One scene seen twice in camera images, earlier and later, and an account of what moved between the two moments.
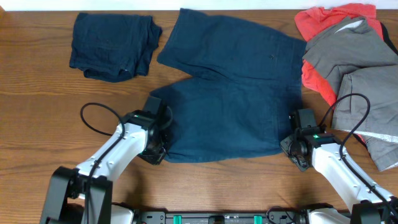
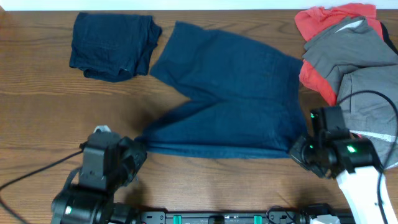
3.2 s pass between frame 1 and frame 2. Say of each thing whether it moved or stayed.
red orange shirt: stayed
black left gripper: moved
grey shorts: stayed
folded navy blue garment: stayed
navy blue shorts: moved
